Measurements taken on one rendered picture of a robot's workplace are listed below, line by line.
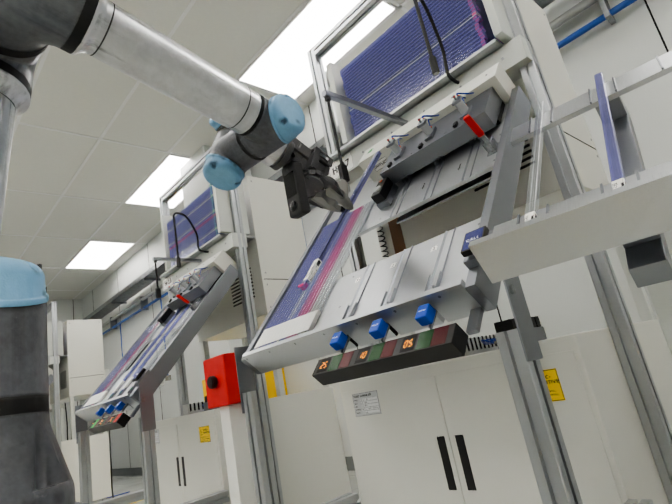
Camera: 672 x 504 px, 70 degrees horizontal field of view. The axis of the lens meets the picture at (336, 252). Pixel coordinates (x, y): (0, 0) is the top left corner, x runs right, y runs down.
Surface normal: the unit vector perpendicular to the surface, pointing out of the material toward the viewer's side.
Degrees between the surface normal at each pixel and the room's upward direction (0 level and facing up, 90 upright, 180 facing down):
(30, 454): 72
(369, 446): 90
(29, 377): 90
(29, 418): 89
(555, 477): 90
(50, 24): 162
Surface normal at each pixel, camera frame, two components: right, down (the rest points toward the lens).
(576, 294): -0.73, -0.05
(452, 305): -0.35, 0.67
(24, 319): 0.94, -0.25
